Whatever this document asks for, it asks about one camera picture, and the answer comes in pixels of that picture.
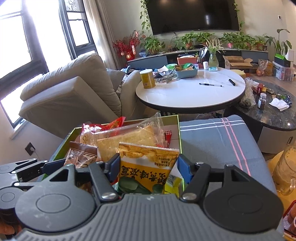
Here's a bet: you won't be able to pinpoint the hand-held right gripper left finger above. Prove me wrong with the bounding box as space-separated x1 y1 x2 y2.
50 153 121 202

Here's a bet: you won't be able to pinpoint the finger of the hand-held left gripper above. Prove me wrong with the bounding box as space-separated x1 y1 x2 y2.
0 158 66 188

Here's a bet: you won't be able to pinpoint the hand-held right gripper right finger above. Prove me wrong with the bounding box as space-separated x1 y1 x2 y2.
177 153 244 202

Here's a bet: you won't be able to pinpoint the green cardboard box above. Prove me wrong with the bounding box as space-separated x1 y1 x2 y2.
50 115 186 200

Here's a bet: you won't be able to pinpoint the yellow chip snack packet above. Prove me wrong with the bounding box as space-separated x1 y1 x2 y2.
118 142 180 195

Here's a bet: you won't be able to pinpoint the red noodle print snack packet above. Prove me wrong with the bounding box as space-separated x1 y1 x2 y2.
82 116 127 134

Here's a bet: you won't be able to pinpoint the small yellow green sachet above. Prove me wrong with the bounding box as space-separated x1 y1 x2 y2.
164 162 184 195

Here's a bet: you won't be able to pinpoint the brown snack packet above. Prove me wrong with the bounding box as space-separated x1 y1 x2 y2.
63 141 99 170

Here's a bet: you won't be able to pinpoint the clear cracker packet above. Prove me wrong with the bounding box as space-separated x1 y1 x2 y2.
80 112 168 163

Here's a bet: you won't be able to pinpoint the blue-grey striped cushion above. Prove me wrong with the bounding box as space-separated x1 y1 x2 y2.
179 115 278 197

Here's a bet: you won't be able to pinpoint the white round table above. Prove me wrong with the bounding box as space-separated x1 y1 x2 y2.
135 67 246 109

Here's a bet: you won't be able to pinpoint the beige sofa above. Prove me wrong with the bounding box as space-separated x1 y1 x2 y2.
18 53 144 140

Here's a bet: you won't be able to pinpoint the yellow tray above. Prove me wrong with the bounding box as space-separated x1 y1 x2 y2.
266 149 296 209

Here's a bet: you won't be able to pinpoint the yellow canister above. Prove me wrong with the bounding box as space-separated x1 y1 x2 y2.
139 69 156 90

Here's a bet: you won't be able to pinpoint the teal plastic basket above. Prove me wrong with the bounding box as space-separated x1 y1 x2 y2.
174 65 199 79

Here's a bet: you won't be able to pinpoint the clear plastic bag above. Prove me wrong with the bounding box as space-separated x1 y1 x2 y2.
239 77 257 109

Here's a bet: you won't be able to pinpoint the glass mug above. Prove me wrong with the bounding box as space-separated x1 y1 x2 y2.
272 146 296 196

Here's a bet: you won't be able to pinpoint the spice jar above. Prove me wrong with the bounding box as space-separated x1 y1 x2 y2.
257 93 267 109

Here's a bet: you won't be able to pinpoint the dark marble round table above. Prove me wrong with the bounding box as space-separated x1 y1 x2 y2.
231 79 296 132

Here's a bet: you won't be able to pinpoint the orange-red basket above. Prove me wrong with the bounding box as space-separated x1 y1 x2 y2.
177 56 197 67

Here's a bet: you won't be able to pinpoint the yellow sponge block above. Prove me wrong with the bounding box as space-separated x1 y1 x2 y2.
229 69 247 79

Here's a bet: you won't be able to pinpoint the small red box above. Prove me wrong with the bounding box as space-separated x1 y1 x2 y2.
252 82 265 93

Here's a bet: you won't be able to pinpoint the white crumpled tissue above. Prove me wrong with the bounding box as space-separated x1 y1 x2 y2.
269 97 290 111

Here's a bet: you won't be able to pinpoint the spider plant in glass vase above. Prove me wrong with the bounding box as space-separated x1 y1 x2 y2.
203 38 226 69

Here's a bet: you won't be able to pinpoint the open cardboard box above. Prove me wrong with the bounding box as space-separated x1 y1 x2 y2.
223 56 253 70

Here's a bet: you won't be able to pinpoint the red rimmed container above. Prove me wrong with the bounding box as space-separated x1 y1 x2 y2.
282 201 296 240

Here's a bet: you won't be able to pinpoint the red berry decoration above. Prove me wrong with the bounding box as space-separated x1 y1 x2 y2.
112 30 140 62

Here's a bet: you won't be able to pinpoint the orange fruit bag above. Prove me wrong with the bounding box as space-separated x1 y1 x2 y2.
256 60 275 77

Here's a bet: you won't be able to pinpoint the grey television cabinet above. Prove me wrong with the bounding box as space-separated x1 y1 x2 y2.
127 49 270 70

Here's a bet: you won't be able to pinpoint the beige curtain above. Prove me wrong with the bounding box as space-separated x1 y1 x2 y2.
82 0 119 70

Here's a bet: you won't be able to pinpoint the row of potted plants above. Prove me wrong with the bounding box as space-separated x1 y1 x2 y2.
139 29 269 55

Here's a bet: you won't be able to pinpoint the clear storage boxes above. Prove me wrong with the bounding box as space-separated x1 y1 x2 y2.
274 62 295 82

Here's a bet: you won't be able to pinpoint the green black box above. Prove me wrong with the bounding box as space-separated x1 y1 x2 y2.
274 54 294 67

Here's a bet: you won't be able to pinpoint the black television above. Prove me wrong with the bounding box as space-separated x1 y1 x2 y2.
147 0 240 36

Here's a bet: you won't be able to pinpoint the hanging vine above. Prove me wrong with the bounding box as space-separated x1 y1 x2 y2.
140 0 152 32
233 0 246 33

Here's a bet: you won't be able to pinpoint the tall large-leaf plant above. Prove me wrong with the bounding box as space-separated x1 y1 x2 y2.
265 29 292 56

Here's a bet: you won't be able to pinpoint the wall socket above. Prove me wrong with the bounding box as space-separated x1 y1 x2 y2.
25 142 36 156

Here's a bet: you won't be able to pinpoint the black frame window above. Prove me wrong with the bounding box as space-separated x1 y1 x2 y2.
0 0 98 130

